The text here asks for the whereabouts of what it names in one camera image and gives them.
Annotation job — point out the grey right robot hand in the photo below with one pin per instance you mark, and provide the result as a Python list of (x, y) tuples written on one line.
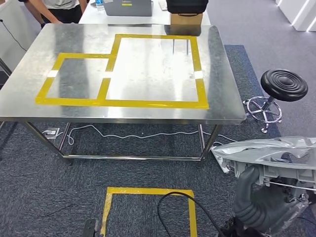
[(281, 209)]

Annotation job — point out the silver wheel hubcap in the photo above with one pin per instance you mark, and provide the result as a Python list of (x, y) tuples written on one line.
[(259, 152)]

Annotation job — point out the yellow workbench tape outline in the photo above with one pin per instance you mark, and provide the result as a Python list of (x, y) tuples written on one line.
[(123, 104)]

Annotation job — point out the steel workbench table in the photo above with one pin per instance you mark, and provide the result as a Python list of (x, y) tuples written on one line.
[(24, 98)]

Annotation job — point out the black round stool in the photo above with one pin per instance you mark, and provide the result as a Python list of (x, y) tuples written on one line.
[(283, 85)]

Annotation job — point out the white display plinth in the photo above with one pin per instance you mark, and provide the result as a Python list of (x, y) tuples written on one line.
[(311, 19), (289, 8)]

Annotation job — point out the black hard case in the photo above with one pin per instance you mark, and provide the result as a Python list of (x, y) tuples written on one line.
[(187, 6)]

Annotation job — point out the white table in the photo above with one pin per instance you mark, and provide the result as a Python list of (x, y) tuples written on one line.
[(160, 18)]

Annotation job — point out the grey laptop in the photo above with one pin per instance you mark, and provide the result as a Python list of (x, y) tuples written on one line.
[(128, 9)]

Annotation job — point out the thin black floor strip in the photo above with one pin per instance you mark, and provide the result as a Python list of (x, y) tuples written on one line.
[(58, 210)]

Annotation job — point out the white power adapter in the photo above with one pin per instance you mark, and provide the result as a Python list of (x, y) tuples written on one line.
[(50, 132)]

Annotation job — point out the clear water bottle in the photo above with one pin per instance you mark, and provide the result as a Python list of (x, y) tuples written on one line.
[(99, 4)]

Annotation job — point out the person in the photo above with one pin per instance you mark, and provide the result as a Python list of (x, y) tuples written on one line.
[(64, 14)]

